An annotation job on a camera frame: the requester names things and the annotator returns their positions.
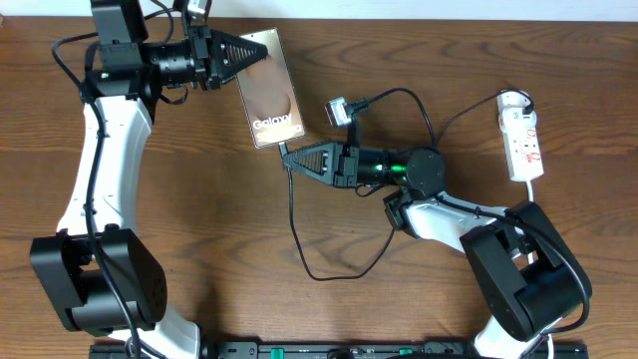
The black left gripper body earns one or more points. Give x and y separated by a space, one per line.
199 38

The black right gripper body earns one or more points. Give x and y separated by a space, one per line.
348 166

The Galaxy S25 Ultra smartphone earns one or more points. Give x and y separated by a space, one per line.
268 94

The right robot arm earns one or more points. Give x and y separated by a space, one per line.
531 282

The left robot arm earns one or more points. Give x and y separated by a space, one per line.
96 272

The white power strip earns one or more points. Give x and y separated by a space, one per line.
517 121

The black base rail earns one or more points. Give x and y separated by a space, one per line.
252 350

